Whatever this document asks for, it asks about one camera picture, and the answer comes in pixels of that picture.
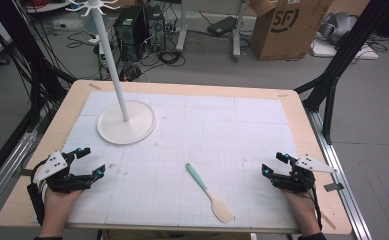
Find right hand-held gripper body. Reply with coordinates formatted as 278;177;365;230
269;154;339;194

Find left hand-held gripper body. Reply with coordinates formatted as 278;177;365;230
31;150;95;194

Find person's right hand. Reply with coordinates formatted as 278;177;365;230
281;189;322;238

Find person's left hand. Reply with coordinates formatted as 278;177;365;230
39;187;84;238

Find thin wooden stick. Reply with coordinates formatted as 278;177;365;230
319;211;337;231

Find white hook rack stand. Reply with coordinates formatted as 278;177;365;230
64;0;158;146

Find white grid mat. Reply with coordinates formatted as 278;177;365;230
31;90;300;232

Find white power strip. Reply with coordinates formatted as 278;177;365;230
87;33;102;46

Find flat white board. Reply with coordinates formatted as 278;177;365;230
311;39;380;61

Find brown cardboard box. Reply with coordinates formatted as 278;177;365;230
249;0;335;62

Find white metal stand leg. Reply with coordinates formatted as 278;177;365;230
175;0;190;52
231;0;250;63

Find large black computer tower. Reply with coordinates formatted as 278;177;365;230
113;5;150;62

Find grey rounded device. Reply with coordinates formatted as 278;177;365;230
317;11;359;46

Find slim black computer tower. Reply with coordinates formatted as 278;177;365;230
144;4;167;53

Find flat black device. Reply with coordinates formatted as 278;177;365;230
206;15;239;38

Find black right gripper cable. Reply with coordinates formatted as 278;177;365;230
309;184;324;232

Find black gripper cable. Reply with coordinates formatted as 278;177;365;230
26;166;48;227
309;184;324;232

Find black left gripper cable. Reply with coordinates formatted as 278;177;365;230
26;166;48;227

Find aluminium rail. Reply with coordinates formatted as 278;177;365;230
306;109;374;240
0;129;39;219

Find green handled cream spatula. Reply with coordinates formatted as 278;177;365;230
184;162;236;224

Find black metal frame stand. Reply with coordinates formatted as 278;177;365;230
0;0;78;134
294;0;389;146

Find coiled black cable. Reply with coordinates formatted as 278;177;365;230
157;49;187;68

